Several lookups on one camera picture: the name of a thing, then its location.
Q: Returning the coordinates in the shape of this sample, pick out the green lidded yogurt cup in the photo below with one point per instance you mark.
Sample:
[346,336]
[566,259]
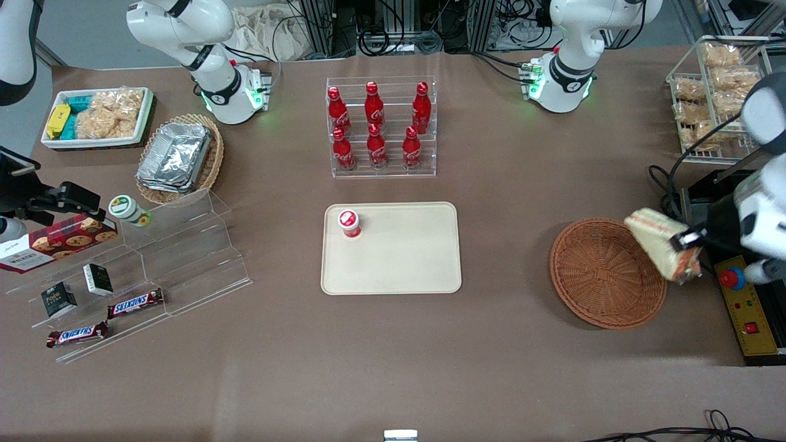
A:
[126,209]

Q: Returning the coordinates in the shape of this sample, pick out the beige cloth bag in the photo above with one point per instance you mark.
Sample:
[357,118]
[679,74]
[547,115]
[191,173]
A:
[270,34]

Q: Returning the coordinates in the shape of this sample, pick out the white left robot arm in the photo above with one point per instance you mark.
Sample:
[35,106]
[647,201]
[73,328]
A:
[574,55]

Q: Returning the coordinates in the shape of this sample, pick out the white plastic bin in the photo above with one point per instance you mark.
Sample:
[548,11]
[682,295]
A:
[144,123]

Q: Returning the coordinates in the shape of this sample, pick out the brown snickers bar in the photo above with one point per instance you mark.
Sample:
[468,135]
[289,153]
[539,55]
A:
[135,304]
[77,334]

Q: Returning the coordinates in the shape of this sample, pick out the clear bag of rice crackers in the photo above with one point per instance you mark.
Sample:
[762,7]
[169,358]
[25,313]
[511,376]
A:
[110,113]

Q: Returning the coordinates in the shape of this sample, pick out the red tartan cookie box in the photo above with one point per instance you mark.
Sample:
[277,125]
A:
[61,242]

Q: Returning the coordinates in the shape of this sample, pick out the aluminium frame post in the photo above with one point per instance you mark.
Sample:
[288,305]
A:
[482,24]
[318,27]

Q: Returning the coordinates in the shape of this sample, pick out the stacked foil containers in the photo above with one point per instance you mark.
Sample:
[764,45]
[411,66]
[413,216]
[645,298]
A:
[175,156]

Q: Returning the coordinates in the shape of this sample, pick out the red lidded yogurt cup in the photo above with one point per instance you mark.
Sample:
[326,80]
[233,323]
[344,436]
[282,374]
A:
[349,222]

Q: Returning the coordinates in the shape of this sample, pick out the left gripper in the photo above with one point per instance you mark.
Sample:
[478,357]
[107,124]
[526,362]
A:
[719,228]

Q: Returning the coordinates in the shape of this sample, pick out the clear acrylic bottle rack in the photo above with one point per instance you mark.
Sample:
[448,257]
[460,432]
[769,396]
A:
[393,156]

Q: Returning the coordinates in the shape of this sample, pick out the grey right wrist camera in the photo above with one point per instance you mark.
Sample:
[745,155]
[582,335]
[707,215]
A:
[9,230]

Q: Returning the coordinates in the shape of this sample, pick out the beige plastic tray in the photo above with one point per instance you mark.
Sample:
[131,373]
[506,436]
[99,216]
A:
[405,258]

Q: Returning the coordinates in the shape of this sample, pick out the round brown wicker basket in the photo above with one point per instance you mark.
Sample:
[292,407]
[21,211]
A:
[602,276]

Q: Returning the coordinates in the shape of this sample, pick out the black sealing machine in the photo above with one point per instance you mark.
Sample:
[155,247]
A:
[767,319]

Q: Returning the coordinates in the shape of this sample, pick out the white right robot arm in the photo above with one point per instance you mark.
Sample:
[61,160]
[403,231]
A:
[212,67]

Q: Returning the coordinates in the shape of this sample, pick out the red cola bottle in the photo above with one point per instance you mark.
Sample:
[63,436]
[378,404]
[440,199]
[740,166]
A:
[411,152]
[374,107]
[376,150]
[343,153]
[421,110]
[338,113]

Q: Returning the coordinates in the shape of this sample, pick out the teal snack packet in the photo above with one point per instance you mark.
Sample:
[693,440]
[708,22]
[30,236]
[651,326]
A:
[77,103]

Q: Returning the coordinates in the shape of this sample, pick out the clear acrylic stepped shelf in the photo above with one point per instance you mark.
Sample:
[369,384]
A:
[190,258]

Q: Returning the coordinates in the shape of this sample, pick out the yellow snack packet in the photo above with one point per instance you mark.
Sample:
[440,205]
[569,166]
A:
[58,120]

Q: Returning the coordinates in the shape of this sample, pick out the oval tan wicker basket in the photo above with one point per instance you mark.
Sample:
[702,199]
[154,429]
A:
[212,166]

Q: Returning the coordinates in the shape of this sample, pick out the small white device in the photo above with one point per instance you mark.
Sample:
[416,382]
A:
[400,436]

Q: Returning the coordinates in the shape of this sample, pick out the triangle sandwich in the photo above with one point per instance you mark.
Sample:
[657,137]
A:
[654,236]

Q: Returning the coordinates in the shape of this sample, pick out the yellow control panel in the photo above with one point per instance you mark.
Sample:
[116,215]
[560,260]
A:
[752,313]

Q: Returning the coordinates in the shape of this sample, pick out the small black carton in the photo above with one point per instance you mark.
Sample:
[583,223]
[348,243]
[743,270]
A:
[97,279]
[59,299]

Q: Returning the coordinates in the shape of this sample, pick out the bagged fried snack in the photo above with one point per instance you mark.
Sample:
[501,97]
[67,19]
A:
[691,113]
[689,89]
[722,55]
[700,138]
[737,78]

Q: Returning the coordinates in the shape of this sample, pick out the red emergency stop button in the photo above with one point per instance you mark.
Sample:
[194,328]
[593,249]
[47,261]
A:
[732,279]

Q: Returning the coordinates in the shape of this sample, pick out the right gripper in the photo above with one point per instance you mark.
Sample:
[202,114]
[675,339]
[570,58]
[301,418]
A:
[13,189]

